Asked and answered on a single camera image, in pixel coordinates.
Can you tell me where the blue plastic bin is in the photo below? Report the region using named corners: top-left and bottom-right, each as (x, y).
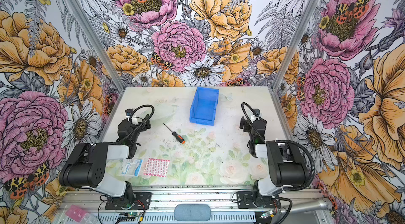
top-left (189, 87), bottom-right (219, 126)

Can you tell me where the orange black handled screwdriver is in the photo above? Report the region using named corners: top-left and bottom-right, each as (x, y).
top-left (163, 124), bottom-right (185, 144)

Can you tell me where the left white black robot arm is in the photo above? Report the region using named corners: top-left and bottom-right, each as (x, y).
top-left (59, 105), bottom-right (155, 210)

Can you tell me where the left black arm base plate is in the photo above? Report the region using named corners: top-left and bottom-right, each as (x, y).
top-left (105, 192), bottom-right (152, 210)

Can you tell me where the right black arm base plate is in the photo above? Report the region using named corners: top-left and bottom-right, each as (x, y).
top-left (233, 191), bottom-right (281, 209)

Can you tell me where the grey oval pad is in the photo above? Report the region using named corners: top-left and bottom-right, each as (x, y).
top-left (174, 204), bottom-right (211, 221)

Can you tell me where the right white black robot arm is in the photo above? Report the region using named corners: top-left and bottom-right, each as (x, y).
top-left (236, 103), bottom-right (315, 209)

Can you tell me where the silver metal tube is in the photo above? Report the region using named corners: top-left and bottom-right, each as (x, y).
top-left (290, 198), bottom-right (332, 213)

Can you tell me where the pink patterned plaster sheet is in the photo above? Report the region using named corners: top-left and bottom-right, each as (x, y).
top-left (143, 158), bottom-right (170, 178)

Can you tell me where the pink plastic card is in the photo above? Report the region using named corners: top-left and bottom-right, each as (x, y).
top-left (65, 205), bottom-right (88, 224)

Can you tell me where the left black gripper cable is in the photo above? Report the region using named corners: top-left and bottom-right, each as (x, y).
top-left (120, 104), bottom-right (156, 142)

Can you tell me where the green circuit board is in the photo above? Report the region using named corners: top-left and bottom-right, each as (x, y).
top-left (116, 212), bottom-right (144, 224)

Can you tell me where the white blue wipes packet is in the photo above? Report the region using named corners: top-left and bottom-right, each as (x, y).
top-left (119, 158), bottom-right (143, 177)

